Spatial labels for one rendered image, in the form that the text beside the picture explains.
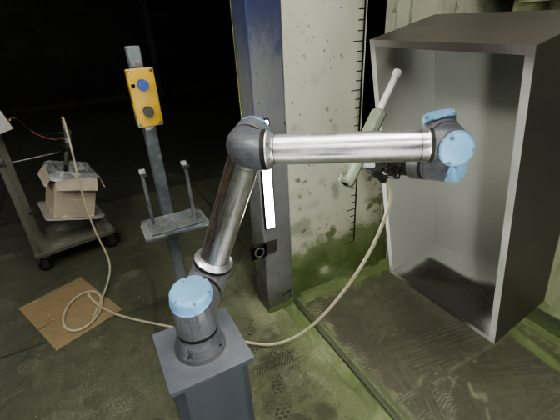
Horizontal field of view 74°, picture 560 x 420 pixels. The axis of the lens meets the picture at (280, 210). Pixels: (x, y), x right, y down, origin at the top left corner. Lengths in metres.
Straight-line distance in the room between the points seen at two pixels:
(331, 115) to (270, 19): 0.60
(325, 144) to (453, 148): 0.32
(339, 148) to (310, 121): 1.08
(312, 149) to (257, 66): 0.94
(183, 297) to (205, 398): 0.39
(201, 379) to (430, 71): 1.53
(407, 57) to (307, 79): 0.55
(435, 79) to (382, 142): 0.89
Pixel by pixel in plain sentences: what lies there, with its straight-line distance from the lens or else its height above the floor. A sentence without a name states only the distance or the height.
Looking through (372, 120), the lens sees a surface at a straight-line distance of 1.43.
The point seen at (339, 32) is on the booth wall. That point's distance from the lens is 2.12.
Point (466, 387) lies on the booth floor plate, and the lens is 2.26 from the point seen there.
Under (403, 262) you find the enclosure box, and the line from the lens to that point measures 2.20.
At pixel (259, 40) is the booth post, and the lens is 1.89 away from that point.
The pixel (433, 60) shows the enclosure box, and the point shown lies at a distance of 1.84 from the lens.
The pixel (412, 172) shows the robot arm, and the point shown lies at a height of 1.27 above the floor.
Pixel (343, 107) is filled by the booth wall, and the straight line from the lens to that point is 2.19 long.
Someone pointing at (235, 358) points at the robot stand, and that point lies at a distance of 1.46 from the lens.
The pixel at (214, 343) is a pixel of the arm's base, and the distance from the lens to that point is 1.44.
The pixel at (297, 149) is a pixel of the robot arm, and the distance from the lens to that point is 1.02.
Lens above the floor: 1.73
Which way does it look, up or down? 27 degrees down
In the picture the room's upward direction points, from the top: 3 degrees counter-clockwise
